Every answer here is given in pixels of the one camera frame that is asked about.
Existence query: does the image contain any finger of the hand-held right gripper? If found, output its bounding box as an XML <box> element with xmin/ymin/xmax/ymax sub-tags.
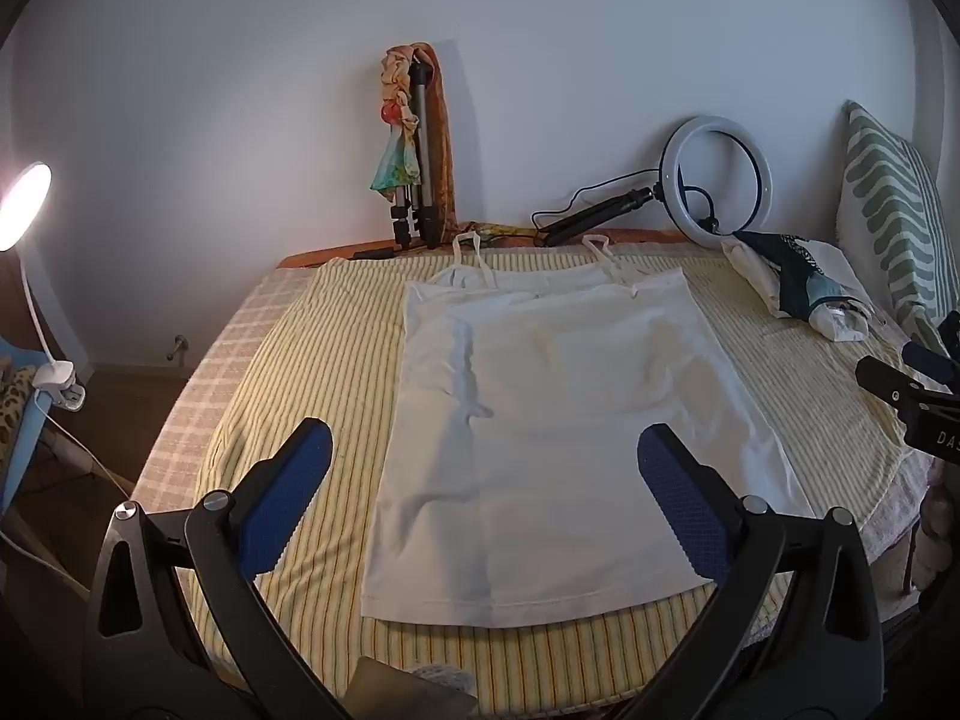
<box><xmin>902</xmin><ymin>340</ymin><xmax>960</xmax><ymax>385</ymax></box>
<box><xmin>856</xmin><ymin>355</ymin><xmax>947</xmax><ymax>412</ymax></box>

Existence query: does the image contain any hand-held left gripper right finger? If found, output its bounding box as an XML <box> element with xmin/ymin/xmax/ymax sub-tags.
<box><xmin>636</xmin><ymin>423</ymin><xmax>886</xmax><ymax>720</ymax></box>

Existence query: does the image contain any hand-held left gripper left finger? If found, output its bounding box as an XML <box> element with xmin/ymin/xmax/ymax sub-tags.
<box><xmin>81</xmin><ymin>417</ymin><xmax>353</xmax><ymax>720</ymax></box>

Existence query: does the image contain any white strappy top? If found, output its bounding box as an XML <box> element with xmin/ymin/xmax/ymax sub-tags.
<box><xmin>361</xmin><ymin>234</ymin><xmax>815</xmax><ymax>625</ymax></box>

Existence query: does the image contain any person's right hand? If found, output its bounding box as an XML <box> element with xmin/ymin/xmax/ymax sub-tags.
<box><xmin>916</xmin><ymin>478</ymin><xmax>960</xmax><ymax>590</ymax></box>

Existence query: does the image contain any white printed tote bag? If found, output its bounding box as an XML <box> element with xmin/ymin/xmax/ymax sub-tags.
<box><xmin>722</xmin><ymin>231</ymin><xmax>875</xmax><ymax>344</ymax></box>

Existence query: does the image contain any yellow striped blanket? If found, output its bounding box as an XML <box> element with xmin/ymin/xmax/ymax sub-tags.
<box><xmin>184</xmin><ymin>244</ymin><xmax>912</xmax><ymax>720</ymax></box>

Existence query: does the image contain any green white patterned pillow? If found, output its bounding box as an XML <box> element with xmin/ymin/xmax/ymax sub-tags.
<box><xmin>836</xmin><ymin>100</ymin><xmax>947</xmax><ymax>346</ymax></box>

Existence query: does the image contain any grey cloth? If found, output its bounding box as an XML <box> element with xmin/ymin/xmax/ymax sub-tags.
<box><xmin>347</xmin><ymin>656</ymin><xmax>481</xmax><ymax>720</ymax></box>

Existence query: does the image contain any blue chair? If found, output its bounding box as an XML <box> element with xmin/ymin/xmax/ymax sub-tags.
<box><xmin>0</xmin><ymin>337</ymin><xmax>55</xmax><ymax>515</ymax></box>

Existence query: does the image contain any leopard print cloth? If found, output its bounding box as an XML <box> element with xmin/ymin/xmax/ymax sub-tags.
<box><xmin>0</xmin><ymin>366</ymin><xmax>37</xmax><ymax>455</ymax></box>

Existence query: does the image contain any silver black tripod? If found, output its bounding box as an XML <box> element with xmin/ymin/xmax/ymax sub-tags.
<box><xmin>390</xmin><ymin>64</ymin><xmax>443</xmax><ymax>250</ymax></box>

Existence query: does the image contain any white clip lamp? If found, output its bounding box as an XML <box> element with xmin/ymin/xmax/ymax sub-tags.
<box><xmin>0</xmin><ymin>161</ymin><xmax>85</xmax><ymax>412</ymax></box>

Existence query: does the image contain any colourful patterned scarf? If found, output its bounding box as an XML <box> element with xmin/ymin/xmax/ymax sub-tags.
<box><xmin>370</xmin><ymin>45</ymin><xmax>425</xmax><ymax>205</ymax></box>

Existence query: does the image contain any white lamp cable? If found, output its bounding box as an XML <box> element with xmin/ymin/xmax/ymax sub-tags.
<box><xmin>41</xmin><ymin>403</ymin><xmax>136</xmax><ymax>500</ymax></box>

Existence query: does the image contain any brown bed frame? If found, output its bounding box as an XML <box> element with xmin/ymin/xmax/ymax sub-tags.
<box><xmin>277</xmin><ymin>221</ymin><xmax>676</xmax><ymax>269</ymax></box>

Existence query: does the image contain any white ring light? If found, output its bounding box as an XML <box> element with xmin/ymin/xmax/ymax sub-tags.
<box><xmin>658</xmin><ymin>115</ymin><xmax>773</xmax><ymax>250</ymax></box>

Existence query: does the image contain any black ring light stand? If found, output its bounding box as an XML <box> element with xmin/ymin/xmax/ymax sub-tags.
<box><xmin>541</xmin><ymin>187</ymin><xmax>662</xmax><ymax>247</ymax></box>

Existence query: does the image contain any thin black cable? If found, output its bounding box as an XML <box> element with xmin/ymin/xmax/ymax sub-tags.
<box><xmin>532</xmin><ymin>178</ymin><xmax>653</xmax><ymax>232</ymax></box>

